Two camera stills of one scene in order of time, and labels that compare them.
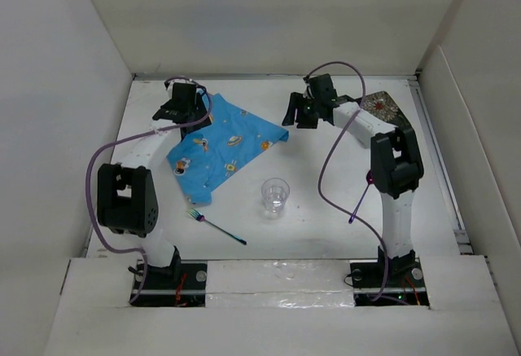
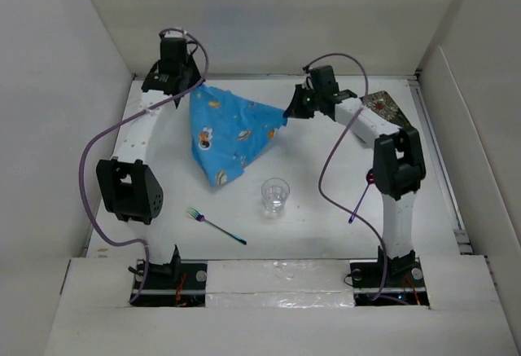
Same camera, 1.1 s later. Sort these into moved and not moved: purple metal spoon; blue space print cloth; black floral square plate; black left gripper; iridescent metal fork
Moved: black left gripper; blue space print cloth
Not moved: iridescent metal fork; purple metal spoon; black floral square plate
